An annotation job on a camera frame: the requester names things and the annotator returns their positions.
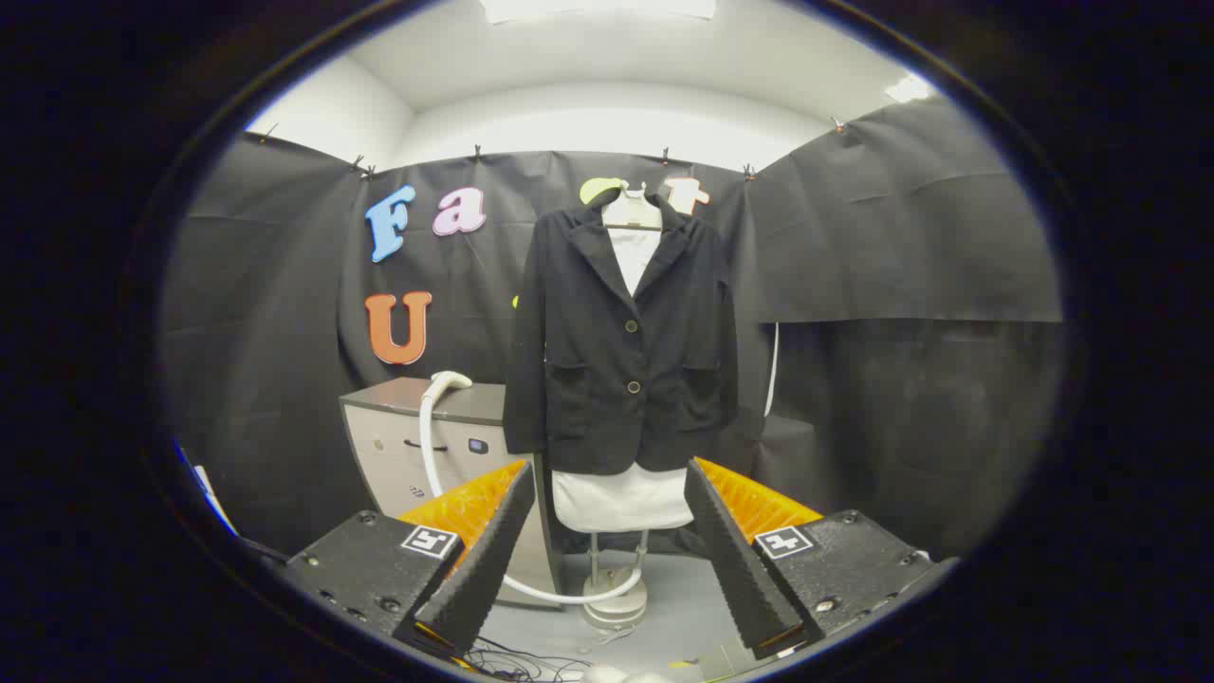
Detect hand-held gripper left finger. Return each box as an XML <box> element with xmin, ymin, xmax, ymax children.
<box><xmin>283</xmin><ymin>459</ymin><xmax>537</xmax><ymax>657</ymax></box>

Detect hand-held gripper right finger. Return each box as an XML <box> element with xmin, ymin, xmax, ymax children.
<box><xmin>683</xmin><ymin>456</ymin><xmax>937</xmax><ymax>662</ymax></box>

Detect white garment steamer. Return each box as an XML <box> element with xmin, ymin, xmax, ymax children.
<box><xmin>418</xmin><ymin>370</ymin><xmax>653</xmax><ymax>608</ymax></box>

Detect black jacket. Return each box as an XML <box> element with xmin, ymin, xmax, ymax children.
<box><xmin>502</xmin><ymin>197</ymin><xmax>740</xmax><ymax>477</ymax></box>

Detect metal stand with round base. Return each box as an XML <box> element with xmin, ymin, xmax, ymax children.
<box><xmin>580</xmin><ymin>529</ymin><xmax>652</xmax><ymax>629</ymax></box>

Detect white mannequin torso form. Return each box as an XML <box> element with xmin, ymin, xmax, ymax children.
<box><xmin>552</xmin><ymin>180</ymin><xmax>696</xmax><ymax>534</ymax></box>

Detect grey cabinet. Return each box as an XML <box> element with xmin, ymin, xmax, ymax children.
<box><xmin>340</xmin><ymin>377</ymin><xmax>562</xmax><ymax>610</ymax></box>

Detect white blue-edged panel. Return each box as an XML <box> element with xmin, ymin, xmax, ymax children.
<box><xmin>175</xmin><ymin>441</ymin><xmax>238</xmax><ymax>537</ymax></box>

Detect black backdrop cloth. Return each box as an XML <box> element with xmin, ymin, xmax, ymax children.
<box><xmin>161</xmin><ymin>95</ymin><xmax>1063</xmax><ymax>561</ymax></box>

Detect long ceiling light panel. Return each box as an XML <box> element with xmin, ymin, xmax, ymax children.
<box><xmin>479</xmin><ymin>0</ymin><xmax>719</xmax><ymax>25</ymax></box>

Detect black floor cables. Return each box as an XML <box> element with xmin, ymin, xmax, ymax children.
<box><xmin>465</xmin><ymin>637</ymin><xmax>594</xmax><ymax>682</ymax></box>

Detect thin white cord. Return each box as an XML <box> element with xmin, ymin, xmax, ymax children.
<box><xmin>763</xmin><ymin>323</ymin><xmax>781</xmax><ymax>418</ymax></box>

